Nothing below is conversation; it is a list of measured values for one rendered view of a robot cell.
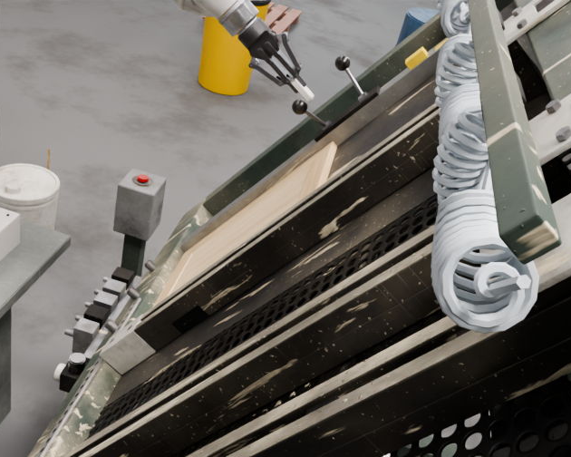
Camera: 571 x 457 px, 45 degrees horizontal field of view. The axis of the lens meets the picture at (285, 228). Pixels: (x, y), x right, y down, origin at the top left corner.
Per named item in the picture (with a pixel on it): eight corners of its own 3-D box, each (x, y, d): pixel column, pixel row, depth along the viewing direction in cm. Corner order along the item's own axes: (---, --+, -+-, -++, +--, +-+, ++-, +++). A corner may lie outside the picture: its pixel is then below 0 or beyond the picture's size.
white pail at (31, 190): (13, 220, 336) (14, 135, 310) (70, 239, 333) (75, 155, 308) (-26, 255, 309) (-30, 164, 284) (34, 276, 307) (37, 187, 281)
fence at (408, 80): (194, 247, 202) (184, 238, 201) (467, 43, 157) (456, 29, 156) (188, 257, 198) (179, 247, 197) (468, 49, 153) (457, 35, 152)
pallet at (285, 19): (272, 50, 621) (274, 39, 616) (196, 25, 630) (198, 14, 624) (304, 21, 714) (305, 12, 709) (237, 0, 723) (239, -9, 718)
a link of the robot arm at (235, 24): (223, 15, 172) (239, 34, 173) (213, 24, 164) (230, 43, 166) (248, -9, 167) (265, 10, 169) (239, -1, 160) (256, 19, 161)
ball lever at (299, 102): (323, 128, 175) (287, 102, 166) (333, 119, 173) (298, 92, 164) (325, 138, 172) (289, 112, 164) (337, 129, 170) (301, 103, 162)
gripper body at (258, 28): (263, 11, 168) (287, 40, 171) (238, 33, 172) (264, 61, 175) (256, 18, 162) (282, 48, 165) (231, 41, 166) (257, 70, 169)
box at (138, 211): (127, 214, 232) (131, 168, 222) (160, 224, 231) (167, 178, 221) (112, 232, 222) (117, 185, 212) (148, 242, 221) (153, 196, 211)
